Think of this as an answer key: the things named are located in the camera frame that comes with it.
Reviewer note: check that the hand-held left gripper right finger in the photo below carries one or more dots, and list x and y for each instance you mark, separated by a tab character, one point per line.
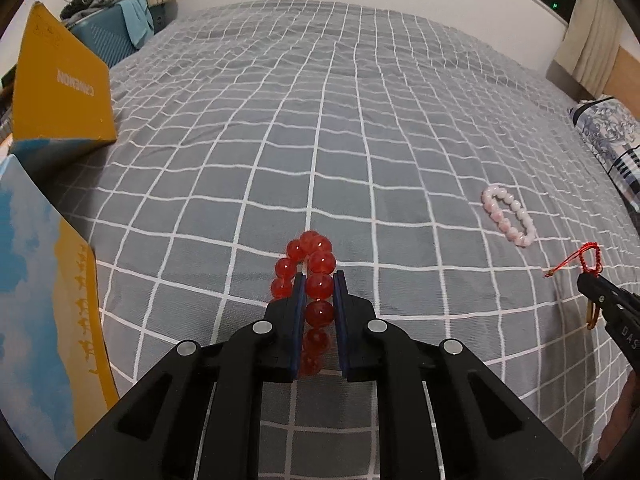
340	320

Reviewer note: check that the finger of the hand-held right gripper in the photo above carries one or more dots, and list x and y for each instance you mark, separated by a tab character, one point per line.
615	310

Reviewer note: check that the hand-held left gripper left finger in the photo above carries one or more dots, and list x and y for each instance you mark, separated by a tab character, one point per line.
299	320

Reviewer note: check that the person's right hand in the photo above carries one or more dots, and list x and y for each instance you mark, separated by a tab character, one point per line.
622	410

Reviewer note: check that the blue plaid pillow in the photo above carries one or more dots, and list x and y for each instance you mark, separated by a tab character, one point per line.
610	135

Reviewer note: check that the grey checked bed sheet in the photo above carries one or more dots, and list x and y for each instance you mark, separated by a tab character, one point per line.
350	135

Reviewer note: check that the wooden headboard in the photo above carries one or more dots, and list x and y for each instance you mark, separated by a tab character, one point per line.
625	75

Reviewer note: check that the sky print cardboard box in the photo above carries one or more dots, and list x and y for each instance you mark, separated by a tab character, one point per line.
45	290

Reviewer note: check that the yellow cardboard box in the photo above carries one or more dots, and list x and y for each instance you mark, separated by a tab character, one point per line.
60	80

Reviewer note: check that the teal cloth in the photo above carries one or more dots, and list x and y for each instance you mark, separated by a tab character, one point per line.
137	20

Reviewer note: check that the blue laundry basket with clothes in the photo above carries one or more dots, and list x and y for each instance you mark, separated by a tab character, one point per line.
100	40

